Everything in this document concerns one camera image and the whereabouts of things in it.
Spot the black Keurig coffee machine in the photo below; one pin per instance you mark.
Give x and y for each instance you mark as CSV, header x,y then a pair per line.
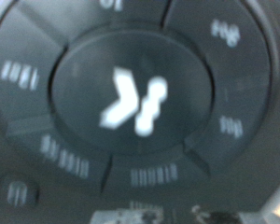
x,y
130,62

